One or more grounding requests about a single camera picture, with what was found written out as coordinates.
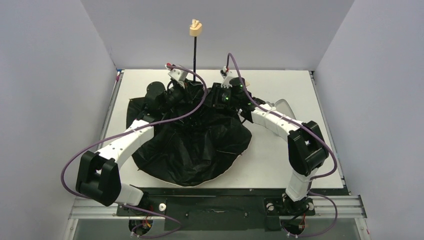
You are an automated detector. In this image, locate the beige umbrella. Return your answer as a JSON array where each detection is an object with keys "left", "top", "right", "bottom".
[{"left": 125, "top": 19, "right": 256, "bottom": 188}]

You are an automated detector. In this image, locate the mint green umbrella case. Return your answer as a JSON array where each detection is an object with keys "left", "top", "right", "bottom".
[{"left": 266, "top": 98, "right": 296, "bottom": 120}]

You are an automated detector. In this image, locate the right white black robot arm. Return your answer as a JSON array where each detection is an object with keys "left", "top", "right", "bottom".
[{"left": 208, "top": 77, "right": 329, "bottom": 202}]

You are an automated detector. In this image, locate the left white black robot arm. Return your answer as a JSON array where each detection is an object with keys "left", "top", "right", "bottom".
[{"left": 75, "top": 80, "right": 190, "bottom": 206}]

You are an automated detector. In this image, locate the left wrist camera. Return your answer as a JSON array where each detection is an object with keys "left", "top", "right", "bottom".
[{"left": 164, "top": 63, "right": 188, "bottom": 89}]

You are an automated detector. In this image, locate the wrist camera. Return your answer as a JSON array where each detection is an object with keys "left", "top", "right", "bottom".
[
  {"left": 164, "top": 63, "right": 188, "bottom": 89},
  {"left": 220, "top": 66, "right": 238, "bottom": 89}
]

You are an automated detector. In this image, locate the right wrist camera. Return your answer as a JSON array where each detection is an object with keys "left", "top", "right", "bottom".
[{"left": 220, "top": 66, "right": 238, "bottom": 89}]

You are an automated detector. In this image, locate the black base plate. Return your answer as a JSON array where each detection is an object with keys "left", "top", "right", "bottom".
[{"left": 111, "top": 187, "right": 347, "bottom": 232}]

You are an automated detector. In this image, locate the aluminium frame rail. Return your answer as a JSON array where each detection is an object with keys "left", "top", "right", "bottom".
[{"left": 69, "top": 195, "right": 367, "bottom": 220}]

